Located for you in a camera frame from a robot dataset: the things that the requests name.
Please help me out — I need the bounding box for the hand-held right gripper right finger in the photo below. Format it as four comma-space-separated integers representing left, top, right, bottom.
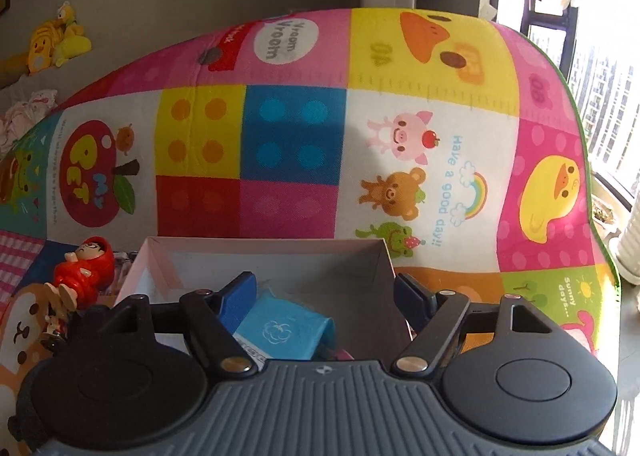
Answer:
391, 272, 566, 379

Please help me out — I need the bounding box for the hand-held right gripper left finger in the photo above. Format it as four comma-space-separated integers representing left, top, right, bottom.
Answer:
82, 271, 258, 379

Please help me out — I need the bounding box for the blue tissue packet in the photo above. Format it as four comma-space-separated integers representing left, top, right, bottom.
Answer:
232, 286, 336, 362

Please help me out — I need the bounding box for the pink cardboard box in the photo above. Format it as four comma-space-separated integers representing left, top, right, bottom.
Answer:
114, 236, 416, 363

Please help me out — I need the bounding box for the red hooded figurine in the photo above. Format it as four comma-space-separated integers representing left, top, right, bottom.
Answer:
44, 236, 115, 314

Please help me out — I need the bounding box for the colourful printed play mat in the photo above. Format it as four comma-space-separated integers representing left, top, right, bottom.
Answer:
0, 8, 623, 456

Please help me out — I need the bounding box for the potted plant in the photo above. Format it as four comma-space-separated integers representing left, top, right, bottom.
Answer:
591, 196, 621, 237

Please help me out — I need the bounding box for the white ribbed container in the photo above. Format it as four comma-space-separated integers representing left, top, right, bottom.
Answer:
615, 226, 640, 287

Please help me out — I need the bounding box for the pink white cloth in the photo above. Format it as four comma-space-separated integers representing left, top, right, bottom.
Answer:
0, 89, 61, 157

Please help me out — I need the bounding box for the yellow green plush toy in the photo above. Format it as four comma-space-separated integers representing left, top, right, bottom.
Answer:
52, 1, 93, 67

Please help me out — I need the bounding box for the grey beige sofa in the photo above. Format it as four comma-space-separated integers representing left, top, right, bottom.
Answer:
0, 71, 71, 157

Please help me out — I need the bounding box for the yellow duck plush toy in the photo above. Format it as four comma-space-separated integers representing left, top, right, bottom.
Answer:
27, 21, 66, 74

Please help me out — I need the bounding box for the long yellow plush pillow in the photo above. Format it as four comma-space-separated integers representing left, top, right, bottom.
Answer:
0, 54, 32, 83

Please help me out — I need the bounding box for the black window frame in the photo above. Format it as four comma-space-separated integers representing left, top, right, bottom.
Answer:
520, 0, 640, 217

